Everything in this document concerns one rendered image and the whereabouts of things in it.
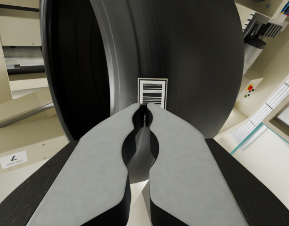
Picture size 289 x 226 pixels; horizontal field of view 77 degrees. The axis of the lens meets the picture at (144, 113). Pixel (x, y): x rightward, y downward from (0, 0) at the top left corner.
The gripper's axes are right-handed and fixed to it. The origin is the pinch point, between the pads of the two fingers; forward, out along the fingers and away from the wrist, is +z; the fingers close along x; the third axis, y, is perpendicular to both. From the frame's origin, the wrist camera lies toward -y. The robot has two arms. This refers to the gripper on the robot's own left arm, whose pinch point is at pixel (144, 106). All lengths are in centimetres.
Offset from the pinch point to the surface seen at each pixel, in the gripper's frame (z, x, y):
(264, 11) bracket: 39.6, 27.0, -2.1
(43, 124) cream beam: 57, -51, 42
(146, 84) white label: 12.8, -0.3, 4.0
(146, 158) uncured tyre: 12.0, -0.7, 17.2
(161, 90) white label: 12.6, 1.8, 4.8
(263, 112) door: 285, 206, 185
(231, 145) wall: 303, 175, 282
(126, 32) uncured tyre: 15.6, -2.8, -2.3
